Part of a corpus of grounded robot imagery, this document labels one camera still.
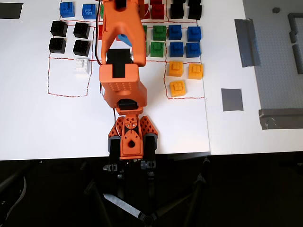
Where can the blue block with holes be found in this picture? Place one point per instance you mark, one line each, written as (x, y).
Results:
(125, 40)

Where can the yellow stud block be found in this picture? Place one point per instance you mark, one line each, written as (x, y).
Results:
(178, 88)
(175, 68)
(195, 71)

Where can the short grey brick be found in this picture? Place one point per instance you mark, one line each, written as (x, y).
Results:
(293, 37)

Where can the black metal table frame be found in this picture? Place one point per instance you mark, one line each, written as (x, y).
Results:
(123, 204)

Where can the grey angled brick wall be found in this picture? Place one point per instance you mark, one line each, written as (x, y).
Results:
(291, 22)

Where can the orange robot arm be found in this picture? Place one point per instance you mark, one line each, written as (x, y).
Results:
(123, 23)

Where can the grey square tape marker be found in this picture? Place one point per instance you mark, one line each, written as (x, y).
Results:
(232, 99)

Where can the blue stud block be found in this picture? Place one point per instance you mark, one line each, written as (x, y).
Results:
(193, 49)
(176, 49)
(67, 9)
(175, 32)
(89, 11)
(194, 33)

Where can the black chair leg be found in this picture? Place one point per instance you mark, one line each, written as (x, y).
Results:
(13, 178)

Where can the wide grey tape strip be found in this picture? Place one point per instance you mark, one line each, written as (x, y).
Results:
(281, 119)

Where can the long grey brick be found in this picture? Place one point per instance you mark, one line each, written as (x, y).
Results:
(297, 59)

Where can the black stud block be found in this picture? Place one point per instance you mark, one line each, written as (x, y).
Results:
(194, 2)
(81, 30)
(177, 10)
(58, 28)
(57, 45)
(179, 1)
(195, 11)
(81, 47)

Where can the black grey table clamp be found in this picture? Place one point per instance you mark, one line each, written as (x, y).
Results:
(150, 146)
(114, 149)

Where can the long grey tape strip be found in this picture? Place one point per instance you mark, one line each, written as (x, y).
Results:
(247, 42)

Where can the white stud block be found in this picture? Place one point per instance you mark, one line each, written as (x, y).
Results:
(81, 66)

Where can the grey studded baseplate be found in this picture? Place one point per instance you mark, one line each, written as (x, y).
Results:
(272, 78)

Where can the small grey round stud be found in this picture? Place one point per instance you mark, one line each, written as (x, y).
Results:
(275, 10)

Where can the green stud block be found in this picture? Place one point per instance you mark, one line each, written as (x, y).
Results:
(145, 32)
(157, 49)
(159, 32)
(102, 11)
(146, 49)

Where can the black tape patch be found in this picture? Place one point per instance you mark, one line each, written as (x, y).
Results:
(10, 10)

